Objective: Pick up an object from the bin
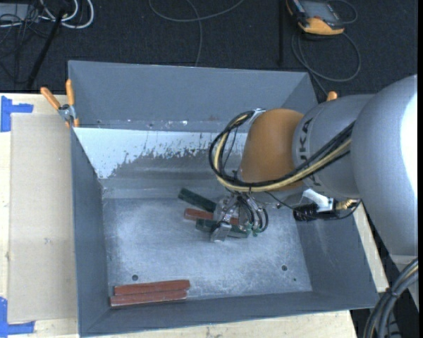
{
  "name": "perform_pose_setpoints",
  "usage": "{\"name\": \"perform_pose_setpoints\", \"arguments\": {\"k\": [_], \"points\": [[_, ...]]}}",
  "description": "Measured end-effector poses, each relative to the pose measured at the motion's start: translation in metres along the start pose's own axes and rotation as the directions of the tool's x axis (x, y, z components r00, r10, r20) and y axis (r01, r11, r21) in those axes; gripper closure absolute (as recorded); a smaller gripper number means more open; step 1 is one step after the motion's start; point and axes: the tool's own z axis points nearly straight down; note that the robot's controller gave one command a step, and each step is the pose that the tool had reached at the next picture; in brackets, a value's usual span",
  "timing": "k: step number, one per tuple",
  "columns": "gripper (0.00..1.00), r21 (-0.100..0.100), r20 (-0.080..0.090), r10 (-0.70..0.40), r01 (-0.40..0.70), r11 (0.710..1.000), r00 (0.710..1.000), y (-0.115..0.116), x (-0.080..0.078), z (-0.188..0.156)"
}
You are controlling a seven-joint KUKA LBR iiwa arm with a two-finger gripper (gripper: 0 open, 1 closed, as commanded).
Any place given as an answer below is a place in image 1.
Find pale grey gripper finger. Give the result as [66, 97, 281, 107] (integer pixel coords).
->
[209, 222, 233, 244]

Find red-brown flat block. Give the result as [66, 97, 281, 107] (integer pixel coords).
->
[183, 208, 241, 226]
[109, 288, 189, 308]
[113, 279, 192, 297]

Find dark green flat block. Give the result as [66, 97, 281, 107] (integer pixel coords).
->
[177, 187, 219, 213]

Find grey metal bin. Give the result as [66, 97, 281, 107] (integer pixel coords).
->
[67, 60, 381, 338]

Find pale cardboard board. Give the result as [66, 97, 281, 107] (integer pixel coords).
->
[6, 113, 79, 324]

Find black cylinder on white bracket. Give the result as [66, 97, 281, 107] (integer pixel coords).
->
[293, 188, 361, 223]

